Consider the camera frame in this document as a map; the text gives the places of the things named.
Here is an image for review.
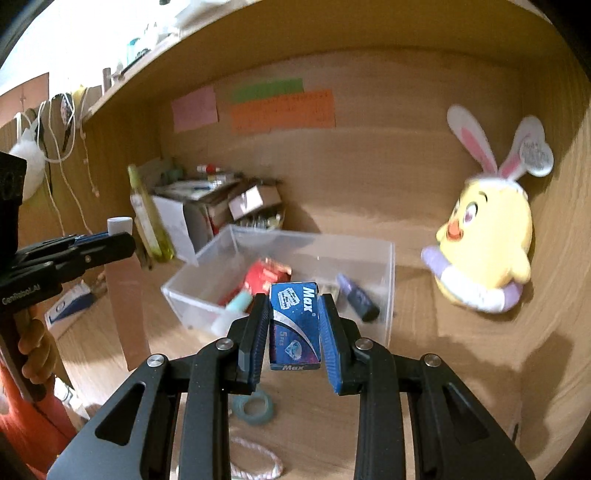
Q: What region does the yellow chick plush toy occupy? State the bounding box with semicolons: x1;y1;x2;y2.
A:
420;104;555;315

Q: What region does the tall green spray bottle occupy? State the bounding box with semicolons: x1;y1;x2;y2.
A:
128;164;175;263

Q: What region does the small white carton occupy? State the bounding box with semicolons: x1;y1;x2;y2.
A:
228;182;282;221

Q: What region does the person's left forearm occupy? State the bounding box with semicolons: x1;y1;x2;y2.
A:
0;360;80;472

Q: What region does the purple nail polish bottle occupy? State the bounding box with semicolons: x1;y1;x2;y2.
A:
336;273;380;322

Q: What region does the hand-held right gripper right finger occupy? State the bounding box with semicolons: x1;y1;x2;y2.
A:
320;292;536;480

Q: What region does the blue and white box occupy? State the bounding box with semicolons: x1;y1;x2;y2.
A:
45;281;95;330

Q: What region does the pink and white rope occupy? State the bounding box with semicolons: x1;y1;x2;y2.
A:
229;436;283;480

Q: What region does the clear plastic storage box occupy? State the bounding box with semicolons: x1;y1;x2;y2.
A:
161;224;396;347

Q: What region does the orange sticky note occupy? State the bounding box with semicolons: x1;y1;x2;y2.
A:
231;89;336;134

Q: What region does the white cable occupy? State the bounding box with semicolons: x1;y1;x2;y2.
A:
18;92;100;236

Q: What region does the teal tape ring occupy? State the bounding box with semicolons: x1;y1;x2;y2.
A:
231;388;276;424

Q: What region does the green sticky note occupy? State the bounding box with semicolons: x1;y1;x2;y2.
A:
231;78;304;103

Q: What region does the wooden shelf board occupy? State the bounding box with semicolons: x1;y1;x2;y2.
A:
78;0;583;125

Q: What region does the stack of papers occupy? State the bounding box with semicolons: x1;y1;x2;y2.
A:
154;175;243;201

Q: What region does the teal travel bottle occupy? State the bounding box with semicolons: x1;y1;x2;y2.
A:
211;291;254;335

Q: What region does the small blue printed box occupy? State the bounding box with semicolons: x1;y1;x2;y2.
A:
269;280;322;371

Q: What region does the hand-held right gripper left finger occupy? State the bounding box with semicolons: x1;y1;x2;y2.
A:
46;292;273;480

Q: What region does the white fluffy pompom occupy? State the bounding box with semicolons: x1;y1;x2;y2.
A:
8;129;47;200

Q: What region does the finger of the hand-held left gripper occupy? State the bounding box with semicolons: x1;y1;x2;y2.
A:
16;232;114;262
11;232;138;289

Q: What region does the pink sticky note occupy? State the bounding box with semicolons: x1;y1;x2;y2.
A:
172;85;219;134

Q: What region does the person's left hand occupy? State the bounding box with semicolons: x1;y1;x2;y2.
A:
17;316;61;383

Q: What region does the red foil packet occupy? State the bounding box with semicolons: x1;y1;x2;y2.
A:
217;258;293;308

